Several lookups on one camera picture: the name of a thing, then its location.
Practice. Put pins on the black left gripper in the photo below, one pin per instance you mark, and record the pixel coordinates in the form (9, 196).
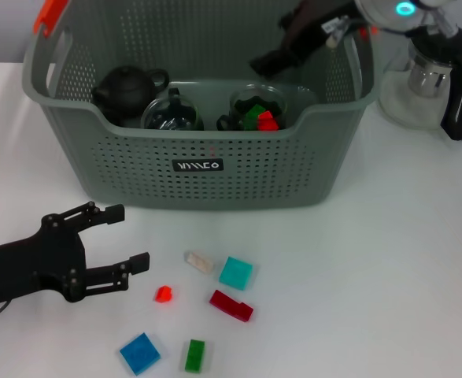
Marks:
(26, 267)

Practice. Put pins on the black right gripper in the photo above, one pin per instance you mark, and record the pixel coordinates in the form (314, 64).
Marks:
(317, 23)

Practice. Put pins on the small red toy brick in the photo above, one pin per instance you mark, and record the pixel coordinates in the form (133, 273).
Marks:
(266, 115)
(163, 294)

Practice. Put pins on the green toy brick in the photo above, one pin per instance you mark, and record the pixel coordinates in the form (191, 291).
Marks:
(252, 116)
(194, 355)

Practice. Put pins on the red sloped toy brick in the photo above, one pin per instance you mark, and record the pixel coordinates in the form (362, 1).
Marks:
(270, 126)

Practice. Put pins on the teal square toy brick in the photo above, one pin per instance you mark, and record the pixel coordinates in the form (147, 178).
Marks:
(236, 273)

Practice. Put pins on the grey perforated storage basket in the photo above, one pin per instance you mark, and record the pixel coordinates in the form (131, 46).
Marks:
(254, 177)

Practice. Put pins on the clear white toy brick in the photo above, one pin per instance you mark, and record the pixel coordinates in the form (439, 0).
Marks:
(200, 262)

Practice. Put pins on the blue square toy brick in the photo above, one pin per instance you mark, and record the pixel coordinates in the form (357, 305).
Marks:
(140, 353)

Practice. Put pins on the dark red toy brick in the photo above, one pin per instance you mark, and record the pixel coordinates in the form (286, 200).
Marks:
(230, 305)

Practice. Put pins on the black clay teapot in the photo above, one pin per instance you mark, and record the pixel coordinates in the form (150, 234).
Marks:
(128, 88)

